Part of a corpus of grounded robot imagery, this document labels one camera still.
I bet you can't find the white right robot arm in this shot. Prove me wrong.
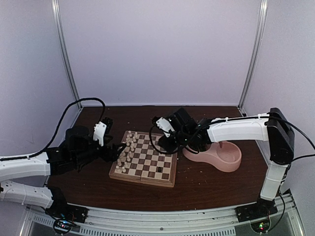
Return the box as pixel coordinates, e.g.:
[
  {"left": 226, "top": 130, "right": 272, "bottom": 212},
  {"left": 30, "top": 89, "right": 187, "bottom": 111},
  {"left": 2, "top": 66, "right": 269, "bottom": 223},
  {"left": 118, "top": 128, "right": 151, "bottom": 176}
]
[{"left": 152, "top": 108, "right": 295, "bottom": 217}]

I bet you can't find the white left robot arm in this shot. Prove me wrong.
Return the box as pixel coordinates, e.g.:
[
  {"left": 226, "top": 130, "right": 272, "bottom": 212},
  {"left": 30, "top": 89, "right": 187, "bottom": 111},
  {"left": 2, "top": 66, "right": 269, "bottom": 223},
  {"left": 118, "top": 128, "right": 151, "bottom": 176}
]
[{"left": 0, "top": 118, "right": 126, "bottom": 218}]

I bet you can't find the white chess pieces row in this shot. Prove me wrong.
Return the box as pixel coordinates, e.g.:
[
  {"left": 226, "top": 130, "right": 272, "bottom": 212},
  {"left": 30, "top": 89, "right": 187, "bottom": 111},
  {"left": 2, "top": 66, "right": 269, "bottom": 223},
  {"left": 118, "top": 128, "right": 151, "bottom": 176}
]
[{"left": 115, "top": 130, "right": 139, "bottom": 174}]

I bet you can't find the wooden chess board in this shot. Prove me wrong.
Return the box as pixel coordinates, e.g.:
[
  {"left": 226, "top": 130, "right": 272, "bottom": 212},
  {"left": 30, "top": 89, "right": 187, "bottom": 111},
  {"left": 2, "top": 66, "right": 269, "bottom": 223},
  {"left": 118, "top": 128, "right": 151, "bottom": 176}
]
[{"left": 109, "top": 132, "right": 177, "bottom": 188}]

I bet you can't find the pink plastic double bowl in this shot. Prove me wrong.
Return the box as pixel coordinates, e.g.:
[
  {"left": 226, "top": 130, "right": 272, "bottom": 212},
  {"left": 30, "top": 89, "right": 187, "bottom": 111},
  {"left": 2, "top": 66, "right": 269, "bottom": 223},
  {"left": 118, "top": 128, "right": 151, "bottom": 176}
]
[{"left": 183, "top": 141, "right": 242, "bottom": 173}]

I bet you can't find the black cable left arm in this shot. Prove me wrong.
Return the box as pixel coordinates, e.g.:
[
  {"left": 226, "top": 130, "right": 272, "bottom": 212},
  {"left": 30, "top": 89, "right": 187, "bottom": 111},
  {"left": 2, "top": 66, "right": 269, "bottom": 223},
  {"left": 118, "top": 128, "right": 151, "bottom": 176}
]
[{"left": 27, "top": 97, "right": 106, "bottom": 160}]

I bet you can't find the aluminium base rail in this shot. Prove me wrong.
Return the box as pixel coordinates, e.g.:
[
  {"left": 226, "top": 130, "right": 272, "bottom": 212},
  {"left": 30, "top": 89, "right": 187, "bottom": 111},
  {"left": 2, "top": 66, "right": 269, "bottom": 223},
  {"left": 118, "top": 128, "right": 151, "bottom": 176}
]
[{"left": 20, "top": 194, "right": 301, "bottom": 236}]

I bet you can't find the aluminium frame post right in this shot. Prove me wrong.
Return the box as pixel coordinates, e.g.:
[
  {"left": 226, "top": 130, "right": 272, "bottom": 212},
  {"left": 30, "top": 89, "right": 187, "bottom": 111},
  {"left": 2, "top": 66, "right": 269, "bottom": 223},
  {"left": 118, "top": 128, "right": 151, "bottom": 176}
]
[{"left": 238, "top": 0, "right": 268, "bottom": 113}]

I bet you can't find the aluminium frame post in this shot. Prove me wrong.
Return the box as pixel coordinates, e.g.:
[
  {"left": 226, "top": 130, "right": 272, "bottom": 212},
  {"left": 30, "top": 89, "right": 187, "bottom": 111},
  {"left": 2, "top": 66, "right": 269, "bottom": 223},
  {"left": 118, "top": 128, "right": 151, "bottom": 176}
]
[
  {"left": 238, "top": 0, "right": 268, "bottom": 113},
  {"left": 51, "top": 0, "right": 80, "bottom": 101}
]

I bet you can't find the aluminium frame post left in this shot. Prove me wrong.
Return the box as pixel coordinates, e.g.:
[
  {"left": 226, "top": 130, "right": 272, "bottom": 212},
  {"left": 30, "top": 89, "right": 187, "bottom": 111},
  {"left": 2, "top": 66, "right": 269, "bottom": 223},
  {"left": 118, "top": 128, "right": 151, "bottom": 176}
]
[{"left": 51, "top": 0, "right": 80, "bottom": 101}]

